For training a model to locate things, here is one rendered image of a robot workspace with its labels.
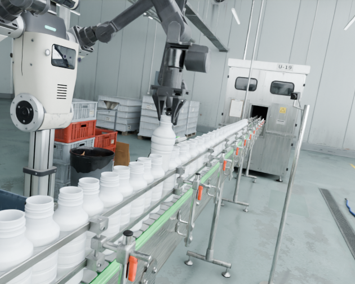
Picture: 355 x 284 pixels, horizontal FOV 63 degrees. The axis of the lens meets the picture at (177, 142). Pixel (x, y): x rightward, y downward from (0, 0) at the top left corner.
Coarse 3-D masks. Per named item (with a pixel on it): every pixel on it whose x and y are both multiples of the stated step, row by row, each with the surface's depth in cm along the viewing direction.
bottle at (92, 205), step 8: (80, 184) 52; (88, 184) 52; (96, 184) 53; (88, 192) 52; (96, 192) 53; (88, 200) 52; (96, 200) 54; (88, 208) 52; (96, 208) 53; (88, 216) 52; (88, 232) 52; (88, 240) 53; (88, 248) 53
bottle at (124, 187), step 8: (120, 168) 66; (128, 168) 65; (120, 176) 63; (128, 176) 65; (120, 184) 63; (128, 184) 65; (120, 192) 63; (128, 192) 64; (128, 208) 65; (128, 216) 66; (120, 224) 64; (120, 240) 65
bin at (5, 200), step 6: (0, 192) 97; (6, 192) 97; (0, 198) 98; (6, 198) 97; (12, 198) 96; (18, 198) 95; (24, 198) 94; (0, 204) 98; (6, 204) 97; (12, 204) 96; (18, 204) 95; (0, 210) 98
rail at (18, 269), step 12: (216, 144) 150; (216, 156) 157; (156, 180) 76; (144, 192) 69; (120, 204) 58; (156, 204) 78; (108, 216) 54; (144, 216) 72; (84, 228) 47; (60, 240) 42; (48, 252) 40; (24, 264) 36; (84, 264) 49; (0, 276) 33; (12, 276) 35; (72, 276) 47
